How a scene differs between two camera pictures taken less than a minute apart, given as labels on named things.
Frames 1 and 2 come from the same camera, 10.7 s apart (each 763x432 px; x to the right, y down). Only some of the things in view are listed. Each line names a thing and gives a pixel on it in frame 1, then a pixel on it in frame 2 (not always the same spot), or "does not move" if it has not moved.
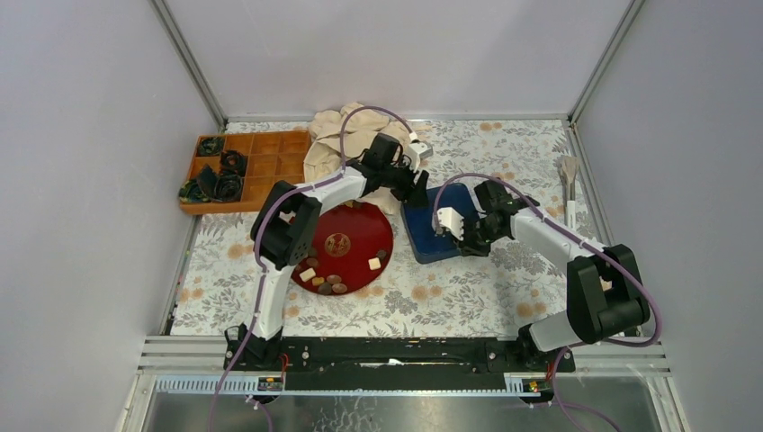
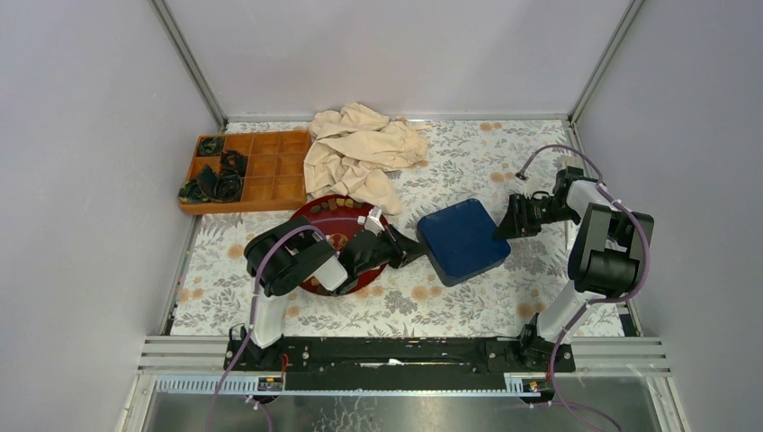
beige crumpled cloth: [323, 154] does not move
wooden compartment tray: [272, 157] does not move
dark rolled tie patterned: [228, 188] does not move
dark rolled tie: [210, 146] does not move
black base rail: [388, 364] does not move
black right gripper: [468, 248] → [510, 225]
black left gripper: [415, 197] → [408, 248]
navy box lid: [417, 220] → [459, 240]
